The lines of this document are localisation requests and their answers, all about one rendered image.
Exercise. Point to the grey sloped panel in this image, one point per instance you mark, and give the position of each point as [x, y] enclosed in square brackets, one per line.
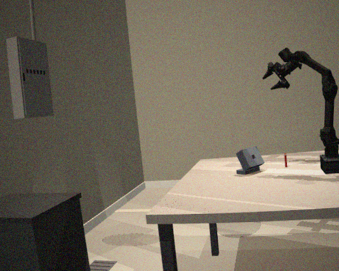
[250, 160]

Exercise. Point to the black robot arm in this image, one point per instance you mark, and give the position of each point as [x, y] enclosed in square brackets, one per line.
[329, 90]

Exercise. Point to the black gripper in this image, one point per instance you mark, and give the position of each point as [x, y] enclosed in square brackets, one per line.
[281, 84]

